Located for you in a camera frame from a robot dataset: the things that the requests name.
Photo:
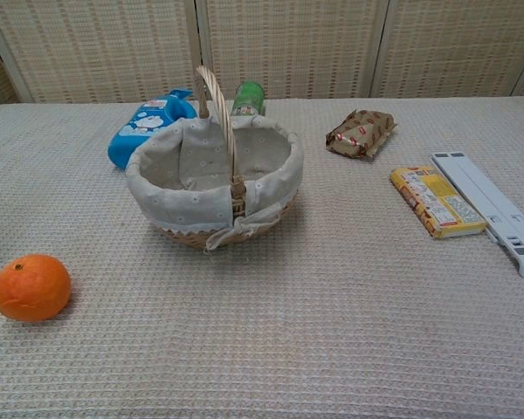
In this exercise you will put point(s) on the orange mandarin fruit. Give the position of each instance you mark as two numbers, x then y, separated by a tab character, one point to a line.
30	288

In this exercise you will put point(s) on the woven basket with cloth liner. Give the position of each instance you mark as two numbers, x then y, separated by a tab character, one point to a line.
192	205

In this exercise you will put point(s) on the woven folding screen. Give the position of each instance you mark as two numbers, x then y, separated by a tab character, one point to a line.
288	43

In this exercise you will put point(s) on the green cylindrical chip can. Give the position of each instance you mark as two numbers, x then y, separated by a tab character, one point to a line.
249	98

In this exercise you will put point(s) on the beige waffle tablecloth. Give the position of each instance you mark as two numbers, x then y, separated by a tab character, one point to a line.
288	327

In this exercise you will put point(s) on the brown gold snack pack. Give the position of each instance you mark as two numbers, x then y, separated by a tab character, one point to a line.
360	135

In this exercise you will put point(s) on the blue cartoon detergent bottle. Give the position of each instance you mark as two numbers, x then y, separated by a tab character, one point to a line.
135	131

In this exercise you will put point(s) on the yellow snack box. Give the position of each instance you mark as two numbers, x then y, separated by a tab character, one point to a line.
436	201

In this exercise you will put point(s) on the white folding stand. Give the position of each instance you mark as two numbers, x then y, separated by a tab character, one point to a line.
484	192

